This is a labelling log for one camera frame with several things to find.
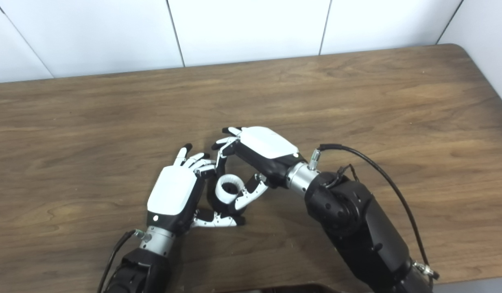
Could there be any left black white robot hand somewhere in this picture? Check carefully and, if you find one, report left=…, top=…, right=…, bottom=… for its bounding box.
left=146, top=143, right=245, bottom=236

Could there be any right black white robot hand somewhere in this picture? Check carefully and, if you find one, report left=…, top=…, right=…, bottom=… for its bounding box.
left=212, top=126, right=308, bottom=214

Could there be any round black part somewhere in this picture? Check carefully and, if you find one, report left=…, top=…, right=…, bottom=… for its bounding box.
left=205, top=175, right=243, bottom=216

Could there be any white ring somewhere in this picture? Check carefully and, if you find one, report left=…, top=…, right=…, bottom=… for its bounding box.
left=215, top=174, right=245, bottom=204

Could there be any thin black arm wire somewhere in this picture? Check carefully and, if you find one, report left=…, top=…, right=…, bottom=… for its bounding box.
left=324, top=164, right=360, bottom=188

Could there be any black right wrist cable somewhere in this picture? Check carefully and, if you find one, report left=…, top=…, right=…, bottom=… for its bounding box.
left=318, top=143, right=439, bottom=281

